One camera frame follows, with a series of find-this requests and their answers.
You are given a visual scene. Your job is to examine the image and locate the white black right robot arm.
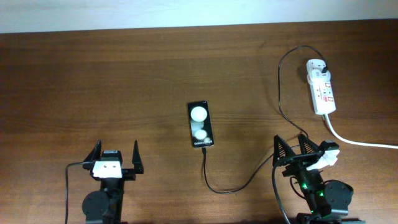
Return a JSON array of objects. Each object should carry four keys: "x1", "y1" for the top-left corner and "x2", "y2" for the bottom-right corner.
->
[{"x1": 272, "y1": 134, "x2": 354, "y2": 223}]

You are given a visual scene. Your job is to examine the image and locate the white power strip cord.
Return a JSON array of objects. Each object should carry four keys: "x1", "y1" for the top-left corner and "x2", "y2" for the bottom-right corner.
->
[{"x1": 322, "y1": 113, "x2": 398, "y2": 150}]

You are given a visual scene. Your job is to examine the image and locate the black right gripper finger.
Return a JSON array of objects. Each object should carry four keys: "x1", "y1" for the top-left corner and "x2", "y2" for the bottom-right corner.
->
[
  {"x1": 272, "y1": 135, "x2": 296, "y2": 166},
  {"x1": 298, "y1": 134, "x2": 318, "y2": 154}
]

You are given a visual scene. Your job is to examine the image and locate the white charger plug adapter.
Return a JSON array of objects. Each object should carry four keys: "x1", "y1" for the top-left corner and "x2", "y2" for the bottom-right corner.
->
[{"x1": 306, "y1": 59, "x2": 331, "y2": 85}]

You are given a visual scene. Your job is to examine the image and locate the black phone charger cable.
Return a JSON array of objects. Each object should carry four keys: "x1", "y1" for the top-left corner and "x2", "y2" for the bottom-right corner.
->
[{"x1": 201, "y1": 45, "x2": 329, "y2": 195}]

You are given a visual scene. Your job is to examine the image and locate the black smartphone silver frame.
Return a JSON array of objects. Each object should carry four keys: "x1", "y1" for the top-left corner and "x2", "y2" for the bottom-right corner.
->
[{"x1": 187, "y1": 101, "x2": 215, "y2": 148}]

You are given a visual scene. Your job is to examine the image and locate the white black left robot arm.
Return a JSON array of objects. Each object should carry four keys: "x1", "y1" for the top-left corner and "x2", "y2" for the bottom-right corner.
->
[{"x1": 82, "y1": 141, "x2": 144, "y2": 223}]

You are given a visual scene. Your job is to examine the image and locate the white power strip red switches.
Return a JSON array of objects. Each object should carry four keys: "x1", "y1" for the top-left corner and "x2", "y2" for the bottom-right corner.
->
[{"x1": 309, "y1": 80, "x2": 336, "y2": 115}]

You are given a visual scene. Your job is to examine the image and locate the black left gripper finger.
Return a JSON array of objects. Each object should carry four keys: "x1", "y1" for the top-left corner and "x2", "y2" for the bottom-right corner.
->
[
  {"x1": 83, "y1": 140, "x2": 101, "y2": 170},
  {"x1": 132, "y1": 140, "x2": 144, "y2": 174}
]

